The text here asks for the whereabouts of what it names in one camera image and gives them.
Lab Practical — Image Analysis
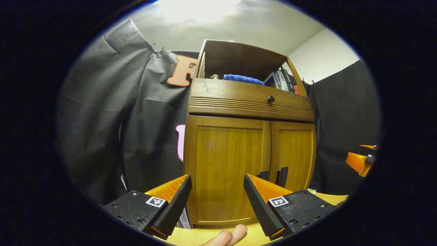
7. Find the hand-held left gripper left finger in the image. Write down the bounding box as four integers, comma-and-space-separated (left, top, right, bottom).
102, 174, 193, 240

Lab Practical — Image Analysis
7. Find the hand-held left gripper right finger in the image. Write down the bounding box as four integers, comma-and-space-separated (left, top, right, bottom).
243, 173, 338, 241

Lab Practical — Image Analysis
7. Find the wooden shoe cabinet door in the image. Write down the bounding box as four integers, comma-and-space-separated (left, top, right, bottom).
270, 120, 316, 193
184, 115, 272, 226

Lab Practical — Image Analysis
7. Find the wooden double-door shoe cabinet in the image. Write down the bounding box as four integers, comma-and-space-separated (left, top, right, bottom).
183, 39, 317, 229

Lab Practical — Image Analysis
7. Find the thin printed booklet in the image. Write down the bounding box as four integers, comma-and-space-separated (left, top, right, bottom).
177, 207, 192, 229

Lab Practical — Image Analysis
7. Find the grey book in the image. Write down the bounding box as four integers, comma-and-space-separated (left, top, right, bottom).
273, 70, 286, 90

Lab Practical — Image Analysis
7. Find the black backdrop cloth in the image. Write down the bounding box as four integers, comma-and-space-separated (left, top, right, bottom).
56, 18, 381, 205

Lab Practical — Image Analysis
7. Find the wooden drawer with black knob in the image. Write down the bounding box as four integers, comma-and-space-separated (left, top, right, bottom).
188, 79, 315, 122

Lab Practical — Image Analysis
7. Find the blue folded towel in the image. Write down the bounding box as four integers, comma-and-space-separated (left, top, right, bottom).
224, 74, 265, 86

